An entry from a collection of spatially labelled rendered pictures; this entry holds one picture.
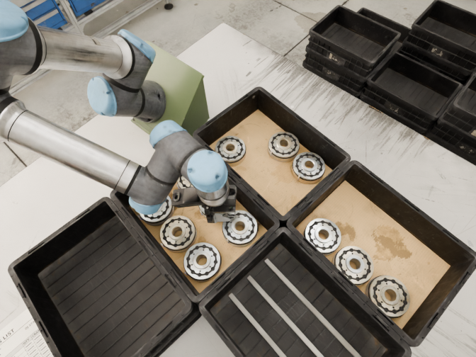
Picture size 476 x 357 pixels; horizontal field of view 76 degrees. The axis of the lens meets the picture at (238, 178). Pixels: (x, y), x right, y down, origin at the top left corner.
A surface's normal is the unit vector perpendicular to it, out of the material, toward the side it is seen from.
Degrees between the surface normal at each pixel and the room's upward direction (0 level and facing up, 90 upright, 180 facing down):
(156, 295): 0
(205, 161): 7
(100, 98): 51
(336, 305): 0
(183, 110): 44
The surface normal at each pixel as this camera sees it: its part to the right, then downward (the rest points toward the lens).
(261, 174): -0.03, -0.46
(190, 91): -0.46, 0.15
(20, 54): 0.87, 0.46
